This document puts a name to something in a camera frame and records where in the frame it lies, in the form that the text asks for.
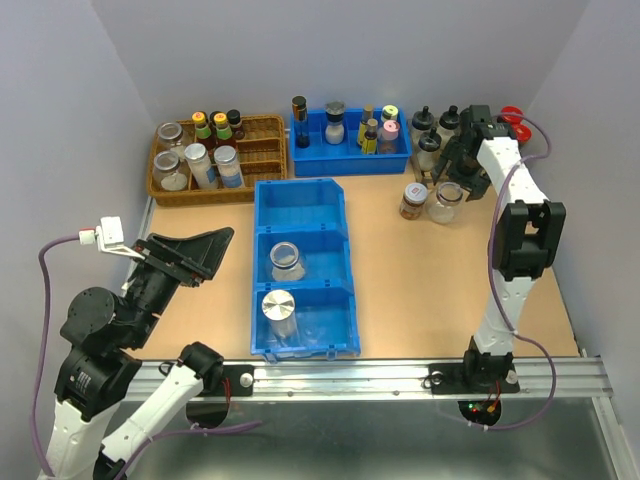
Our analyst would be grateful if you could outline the red-lid sauce jar back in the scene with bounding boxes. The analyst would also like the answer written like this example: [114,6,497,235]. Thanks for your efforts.
[500,105,524,124]

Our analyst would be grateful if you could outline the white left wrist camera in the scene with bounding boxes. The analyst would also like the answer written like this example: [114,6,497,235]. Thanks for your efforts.
[78,216,144,260]

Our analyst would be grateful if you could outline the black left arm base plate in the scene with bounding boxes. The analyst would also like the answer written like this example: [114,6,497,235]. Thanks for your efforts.
[198,363,255,399]

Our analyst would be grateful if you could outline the blue plastic tray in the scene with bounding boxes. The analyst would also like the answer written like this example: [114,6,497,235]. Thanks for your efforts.
[289,107,412,177]

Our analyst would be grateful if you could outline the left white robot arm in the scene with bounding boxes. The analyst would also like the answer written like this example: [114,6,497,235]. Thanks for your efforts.
[40,217,234,479]

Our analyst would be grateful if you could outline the dark-cap brown sauce bottle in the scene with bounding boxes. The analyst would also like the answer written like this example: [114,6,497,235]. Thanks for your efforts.
[227,109,245,140]

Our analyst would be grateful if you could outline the red-lid sauce jar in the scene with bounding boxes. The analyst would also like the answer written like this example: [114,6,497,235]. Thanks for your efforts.
[500,105,524,124]
[513,123,532,145]

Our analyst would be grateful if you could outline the blue three-compartment plastic bin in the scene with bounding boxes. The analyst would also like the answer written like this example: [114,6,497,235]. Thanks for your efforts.
[250,178,361,362]

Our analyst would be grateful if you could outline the yellow-label bottle back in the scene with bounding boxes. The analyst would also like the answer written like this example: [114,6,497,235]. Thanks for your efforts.
[357,104,374,147]

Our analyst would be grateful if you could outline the red-white-lid chili jar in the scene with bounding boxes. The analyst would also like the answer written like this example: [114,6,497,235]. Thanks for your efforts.
[399,182,428,220]

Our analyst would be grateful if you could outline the round glass jar in basket front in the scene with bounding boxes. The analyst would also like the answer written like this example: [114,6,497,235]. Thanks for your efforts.
[152,151,188,192]

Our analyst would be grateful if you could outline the tall silver-lid salt jar left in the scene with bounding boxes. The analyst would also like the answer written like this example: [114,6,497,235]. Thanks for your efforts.
[184,143,218,190]

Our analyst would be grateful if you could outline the clear acrylic bottle rack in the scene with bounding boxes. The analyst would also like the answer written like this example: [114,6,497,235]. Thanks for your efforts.
[411,116,514,186]

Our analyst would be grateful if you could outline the silver-top salt shaker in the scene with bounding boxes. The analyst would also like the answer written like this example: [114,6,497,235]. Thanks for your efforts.
[325,101,346,145]

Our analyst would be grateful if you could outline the tall silver-lid salt jar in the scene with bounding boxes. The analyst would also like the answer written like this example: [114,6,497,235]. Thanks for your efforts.
[214,145,245,188]
[184,143,218,190]

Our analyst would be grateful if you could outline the black-cap dispenser bottle back left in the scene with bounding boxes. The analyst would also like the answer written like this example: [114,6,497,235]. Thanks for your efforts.
[409,105,434,143]

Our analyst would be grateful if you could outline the black-cap dispenser bottle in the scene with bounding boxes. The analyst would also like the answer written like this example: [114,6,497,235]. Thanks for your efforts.
[438,105,460,147]
[409,105,434,143]
[416,127,441,172]

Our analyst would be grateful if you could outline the brown wicker basket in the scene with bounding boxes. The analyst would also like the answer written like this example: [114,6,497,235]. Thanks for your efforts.
[146,115,288,207]

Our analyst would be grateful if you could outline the pink-lid jar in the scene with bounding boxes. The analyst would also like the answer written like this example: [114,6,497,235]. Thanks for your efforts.
[377,120,400,155]

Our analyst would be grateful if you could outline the yellow-label bottle front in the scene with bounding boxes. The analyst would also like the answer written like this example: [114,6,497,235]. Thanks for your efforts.
[361,118,378,155]

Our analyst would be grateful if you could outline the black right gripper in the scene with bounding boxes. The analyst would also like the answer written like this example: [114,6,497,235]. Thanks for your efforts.
[432,138,492,200]

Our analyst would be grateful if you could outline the black-cap dispenser bottle front left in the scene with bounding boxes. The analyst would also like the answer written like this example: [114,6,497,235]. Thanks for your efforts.
[416,127,441,172]

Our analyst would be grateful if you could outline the yellow-cap green-label sauce bottle right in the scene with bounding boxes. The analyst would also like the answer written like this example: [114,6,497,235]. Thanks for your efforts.
[211,112,236,148]

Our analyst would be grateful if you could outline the yellow-cap green-label sauce bottle left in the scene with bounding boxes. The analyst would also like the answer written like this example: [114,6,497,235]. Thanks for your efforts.
[192,111,215,151]

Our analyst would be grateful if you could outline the tall silver-lid salt jar right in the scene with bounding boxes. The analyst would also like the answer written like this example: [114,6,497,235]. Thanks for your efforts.
[214,145,245,188]

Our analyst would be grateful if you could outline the round open-top glass jar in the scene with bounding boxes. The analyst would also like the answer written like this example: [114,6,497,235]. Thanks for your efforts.
[269,242,306,282]

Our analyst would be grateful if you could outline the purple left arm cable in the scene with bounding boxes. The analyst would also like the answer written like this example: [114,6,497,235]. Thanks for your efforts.
[30,234,84,476]

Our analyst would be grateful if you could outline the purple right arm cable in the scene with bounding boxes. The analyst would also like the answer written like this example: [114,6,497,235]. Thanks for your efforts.
[487,114,557,432]

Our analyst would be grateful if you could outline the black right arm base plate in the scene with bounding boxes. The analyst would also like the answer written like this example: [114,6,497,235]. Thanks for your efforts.
[429,362,520,395]

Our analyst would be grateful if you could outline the aluminium table edge rail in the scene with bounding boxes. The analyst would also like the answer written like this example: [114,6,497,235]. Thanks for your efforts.
[125,357,613,403]

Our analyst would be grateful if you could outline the tall silver-lid glass jar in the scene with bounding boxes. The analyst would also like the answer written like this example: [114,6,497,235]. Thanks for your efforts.
[261,289,297,344]

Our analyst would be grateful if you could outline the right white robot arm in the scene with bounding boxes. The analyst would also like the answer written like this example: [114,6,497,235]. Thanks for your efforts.
[429,105,566,395]

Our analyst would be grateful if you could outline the yellow-label bottle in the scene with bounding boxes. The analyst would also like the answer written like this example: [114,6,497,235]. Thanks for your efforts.
[361,118,378,155]
[357,104,374,147]

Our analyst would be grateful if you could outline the yellow-cap green-label sauce bottle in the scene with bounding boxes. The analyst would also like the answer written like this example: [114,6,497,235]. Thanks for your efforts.
[192,111,215,151]
[211,112,236,148]

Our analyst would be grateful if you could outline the green-lid jar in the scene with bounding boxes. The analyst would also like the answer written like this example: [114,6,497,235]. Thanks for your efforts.
[381,104,399,123]

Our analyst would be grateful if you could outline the round glass jar in basket back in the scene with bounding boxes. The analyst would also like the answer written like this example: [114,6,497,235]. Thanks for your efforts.
[156,122,192,161]

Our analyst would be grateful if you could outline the red-lid sauce jar front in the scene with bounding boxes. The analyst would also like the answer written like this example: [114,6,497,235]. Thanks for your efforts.
[513,123,532,145]

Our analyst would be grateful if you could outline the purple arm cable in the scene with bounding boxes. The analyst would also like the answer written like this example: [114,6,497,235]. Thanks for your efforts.
[30,234,84,476]
[487,114,557,432]

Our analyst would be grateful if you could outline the black-cap dispenser bottle back middle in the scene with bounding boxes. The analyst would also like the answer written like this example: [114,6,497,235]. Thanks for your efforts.
[438,105,460,147]

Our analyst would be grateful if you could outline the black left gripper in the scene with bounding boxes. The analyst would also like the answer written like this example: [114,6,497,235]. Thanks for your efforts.
[129,222,240,342]

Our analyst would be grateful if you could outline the tall black-cap grinder bottle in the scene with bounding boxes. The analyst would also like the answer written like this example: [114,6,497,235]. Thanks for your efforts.
[292,95,310,148]

